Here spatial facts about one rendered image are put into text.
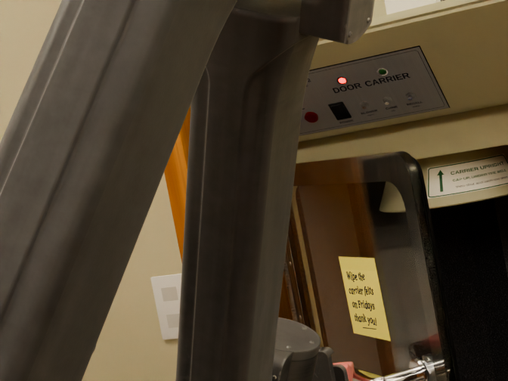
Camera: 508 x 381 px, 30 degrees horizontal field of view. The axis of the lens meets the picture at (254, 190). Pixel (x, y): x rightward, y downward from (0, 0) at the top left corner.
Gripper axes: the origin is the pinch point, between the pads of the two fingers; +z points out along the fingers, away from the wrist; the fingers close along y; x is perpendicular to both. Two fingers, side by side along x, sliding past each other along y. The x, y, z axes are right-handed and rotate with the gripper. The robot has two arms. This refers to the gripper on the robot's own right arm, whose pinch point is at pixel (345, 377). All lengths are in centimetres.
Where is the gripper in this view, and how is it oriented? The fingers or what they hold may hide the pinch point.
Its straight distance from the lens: 86.5
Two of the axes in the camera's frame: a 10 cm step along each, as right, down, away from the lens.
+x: -8.7, 1.4, 4.8
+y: -1.9, -9.8, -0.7
